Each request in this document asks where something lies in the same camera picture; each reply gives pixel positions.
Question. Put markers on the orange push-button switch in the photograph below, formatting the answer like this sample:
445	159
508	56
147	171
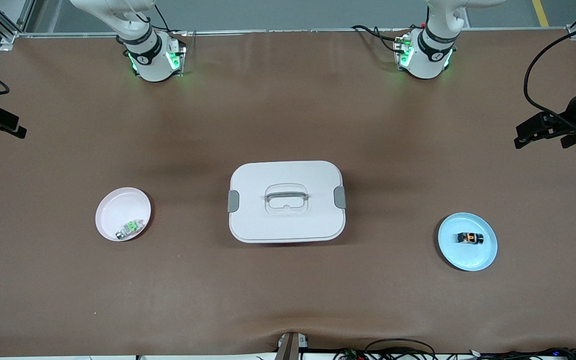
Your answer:
470	238

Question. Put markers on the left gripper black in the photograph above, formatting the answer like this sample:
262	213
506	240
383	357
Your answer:
573	116

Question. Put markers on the light blue round plate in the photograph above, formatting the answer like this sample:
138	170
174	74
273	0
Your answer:
468	257

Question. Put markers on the brown table mat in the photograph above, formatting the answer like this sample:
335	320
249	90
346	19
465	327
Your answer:
288	300

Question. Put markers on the silver table edge rail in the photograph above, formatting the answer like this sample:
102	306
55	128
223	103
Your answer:
293	31

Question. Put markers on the brown metal stand bracket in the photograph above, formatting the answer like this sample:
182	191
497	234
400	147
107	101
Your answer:
290	347

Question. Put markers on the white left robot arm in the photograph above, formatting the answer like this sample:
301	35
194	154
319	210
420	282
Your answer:
425	60

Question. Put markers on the pink round plate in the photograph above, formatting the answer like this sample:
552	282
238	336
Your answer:
118	207

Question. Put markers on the white lidded box grey latches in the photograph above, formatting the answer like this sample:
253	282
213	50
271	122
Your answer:
288	225

